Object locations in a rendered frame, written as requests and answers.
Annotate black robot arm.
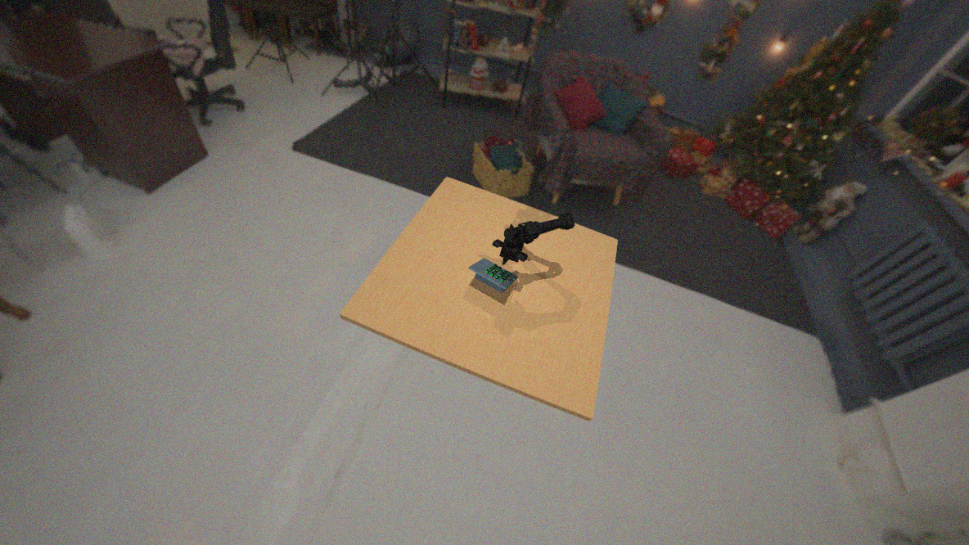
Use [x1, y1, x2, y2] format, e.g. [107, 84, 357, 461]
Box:
[503, 213, 575, 255]

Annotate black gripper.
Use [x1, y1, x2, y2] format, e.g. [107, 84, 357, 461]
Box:
[492, 239, 528, 265]

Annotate blue-grey switch panel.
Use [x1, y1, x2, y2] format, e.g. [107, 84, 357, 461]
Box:
[469, 258, 518, 293]

